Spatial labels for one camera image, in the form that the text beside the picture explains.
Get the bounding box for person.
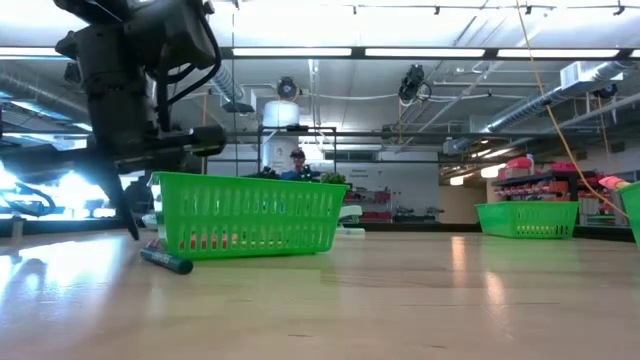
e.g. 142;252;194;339
279;147;321;182

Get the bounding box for silver flexible duct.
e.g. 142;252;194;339
212;62;246;104

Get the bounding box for dark green crayon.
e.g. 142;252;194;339
139;247;195;276

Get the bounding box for black ceiling cable reel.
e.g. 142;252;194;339
276;75;301;102
397;63;432;102

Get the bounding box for white cylinder tank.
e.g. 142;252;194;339
260;98;301;181

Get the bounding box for mint green stapler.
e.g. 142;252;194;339
333;203;367;240

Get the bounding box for green plastic bin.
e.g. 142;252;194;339
474;200;580;240
148;170;351;262
619;180;640;249

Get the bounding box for black looped hose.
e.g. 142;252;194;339
0;183;57;217

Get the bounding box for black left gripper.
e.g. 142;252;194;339
0;93;228;242

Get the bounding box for low shelf with red boxes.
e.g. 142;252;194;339
349;185;444;224

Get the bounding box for black overhead frame beam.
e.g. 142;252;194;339
219;45;640;62

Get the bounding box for black hanging cable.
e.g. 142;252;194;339
229;0;238;176

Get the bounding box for silver ceiling duct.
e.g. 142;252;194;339
442;59;640;154

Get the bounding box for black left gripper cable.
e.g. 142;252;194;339
152;12;225;132

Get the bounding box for white air box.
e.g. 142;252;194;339
559;60;626;90

